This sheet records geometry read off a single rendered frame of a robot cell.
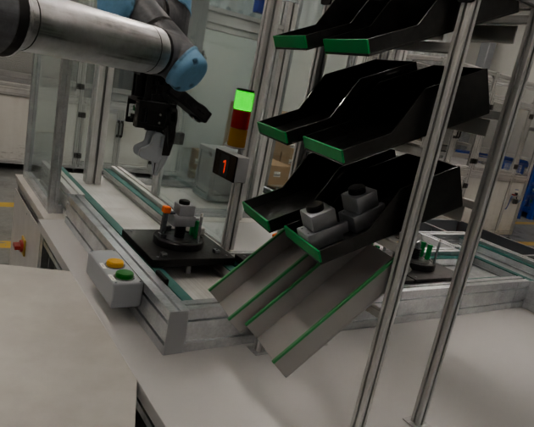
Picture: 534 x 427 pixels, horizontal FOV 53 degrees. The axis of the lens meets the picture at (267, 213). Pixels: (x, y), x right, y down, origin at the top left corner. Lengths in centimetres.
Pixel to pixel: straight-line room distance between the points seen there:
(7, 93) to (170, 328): 533
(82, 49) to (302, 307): 57
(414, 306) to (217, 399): 75
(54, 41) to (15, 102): 561
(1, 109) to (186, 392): 549
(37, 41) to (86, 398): 60
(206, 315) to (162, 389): 19
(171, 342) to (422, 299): 78
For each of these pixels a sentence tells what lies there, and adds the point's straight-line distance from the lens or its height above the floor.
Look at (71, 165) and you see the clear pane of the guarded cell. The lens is 253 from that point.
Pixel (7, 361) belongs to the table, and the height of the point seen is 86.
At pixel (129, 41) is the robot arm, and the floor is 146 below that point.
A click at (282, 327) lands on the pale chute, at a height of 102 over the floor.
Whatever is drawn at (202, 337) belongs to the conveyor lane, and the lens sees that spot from 119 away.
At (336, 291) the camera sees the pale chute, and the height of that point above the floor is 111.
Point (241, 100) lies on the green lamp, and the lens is 144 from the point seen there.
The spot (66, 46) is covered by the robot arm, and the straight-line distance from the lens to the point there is 76.
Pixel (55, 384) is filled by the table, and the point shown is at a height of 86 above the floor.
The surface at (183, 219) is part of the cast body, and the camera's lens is 146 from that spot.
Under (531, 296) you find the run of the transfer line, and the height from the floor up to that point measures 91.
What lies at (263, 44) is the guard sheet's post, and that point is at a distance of 147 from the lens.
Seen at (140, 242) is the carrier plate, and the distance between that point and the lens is 146.
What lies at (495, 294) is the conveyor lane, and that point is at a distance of 192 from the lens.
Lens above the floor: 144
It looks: 14 degrees down
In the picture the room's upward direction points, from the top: 11 degrees clockwise
